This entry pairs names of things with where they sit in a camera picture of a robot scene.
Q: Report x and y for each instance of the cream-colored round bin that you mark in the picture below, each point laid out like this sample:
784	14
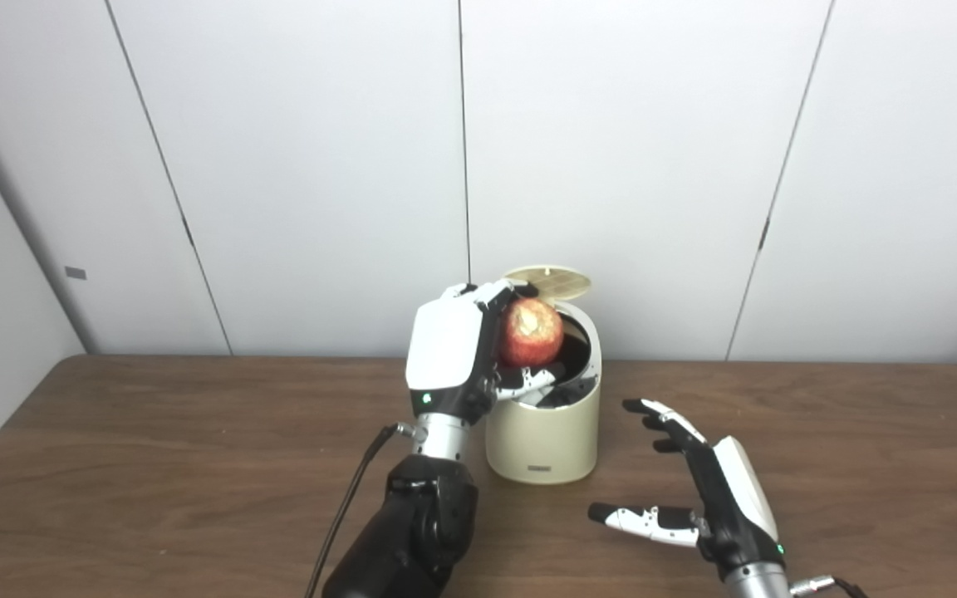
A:
545	440

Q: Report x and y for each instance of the red apple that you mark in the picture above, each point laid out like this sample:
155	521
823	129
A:
532	336

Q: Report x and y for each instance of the cream round bin lid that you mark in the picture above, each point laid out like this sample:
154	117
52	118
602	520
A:
553	281

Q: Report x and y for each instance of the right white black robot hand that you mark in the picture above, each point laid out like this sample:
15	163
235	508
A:
736	507

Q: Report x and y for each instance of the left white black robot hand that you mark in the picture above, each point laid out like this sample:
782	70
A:
445	349

